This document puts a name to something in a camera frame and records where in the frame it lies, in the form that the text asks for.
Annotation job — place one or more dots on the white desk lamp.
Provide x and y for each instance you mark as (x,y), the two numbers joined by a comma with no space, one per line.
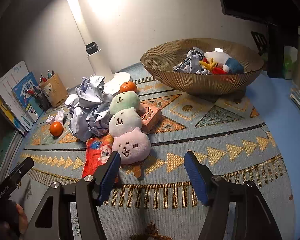
(95,56)

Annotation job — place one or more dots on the red snack packet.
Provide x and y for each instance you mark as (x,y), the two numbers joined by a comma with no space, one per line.
(97,153)

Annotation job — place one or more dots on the orange mandarin by lamp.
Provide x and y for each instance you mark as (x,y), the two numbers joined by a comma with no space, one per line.
(128,86)

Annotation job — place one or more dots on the person's left hand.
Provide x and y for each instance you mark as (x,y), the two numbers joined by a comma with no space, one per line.
(23,221)

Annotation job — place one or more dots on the paper ball with red marks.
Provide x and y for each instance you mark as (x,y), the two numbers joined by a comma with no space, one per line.
(191,63)

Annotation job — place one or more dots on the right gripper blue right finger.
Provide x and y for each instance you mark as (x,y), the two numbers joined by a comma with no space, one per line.
(200,177)

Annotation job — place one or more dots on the black mesh pen holder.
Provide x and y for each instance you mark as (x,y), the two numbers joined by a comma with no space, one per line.
(44,103)

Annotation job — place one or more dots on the white cover book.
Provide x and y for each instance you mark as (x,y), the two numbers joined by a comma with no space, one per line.
(7,82)

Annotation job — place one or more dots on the large crumpled paper ball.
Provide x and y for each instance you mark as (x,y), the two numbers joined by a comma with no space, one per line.
(86,123)

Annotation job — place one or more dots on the crumpled paper ball centre back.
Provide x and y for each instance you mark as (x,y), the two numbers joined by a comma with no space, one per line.
(90,93)

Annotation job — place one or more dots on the bamboo pen holder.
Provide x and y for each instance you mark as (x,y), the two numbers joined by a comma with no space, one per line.
(54,90)

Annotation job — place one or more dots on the patterned blue woven table mat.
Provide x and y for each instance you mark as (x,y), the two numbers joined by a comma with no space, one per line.
(226,135)

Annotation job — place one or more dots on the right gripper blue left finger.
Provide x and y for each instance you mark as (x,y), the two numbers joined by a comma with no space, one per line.
(105,176)

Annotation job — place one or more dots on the three-face dango plush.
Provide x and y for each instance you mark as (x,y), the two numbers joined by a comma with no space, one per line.
(125,127)

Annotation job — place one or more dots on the golden ribbed glass bowl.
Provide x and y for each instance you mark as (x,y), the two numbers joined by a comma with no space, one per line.
(159,60)

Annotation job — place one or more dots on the orange mandarin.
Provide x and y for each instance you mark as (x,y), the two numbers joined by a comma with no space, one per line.
(56,129)
(128,86)

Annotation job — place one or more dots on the small paper ball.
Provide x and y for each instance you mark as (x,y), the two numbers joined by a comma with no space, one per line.
(59,117)

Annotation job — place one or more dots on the yellow cover book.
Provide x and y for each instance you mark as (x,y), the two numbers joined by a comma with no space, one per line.
(11,118)

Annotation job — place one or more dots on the white blue duck plush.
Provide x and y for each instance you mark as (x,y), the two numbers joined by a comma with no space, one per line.
(220,63)

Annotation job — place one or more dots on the blue cover book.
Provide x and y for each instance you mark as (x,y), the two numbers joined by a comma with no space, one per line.
(25,92)

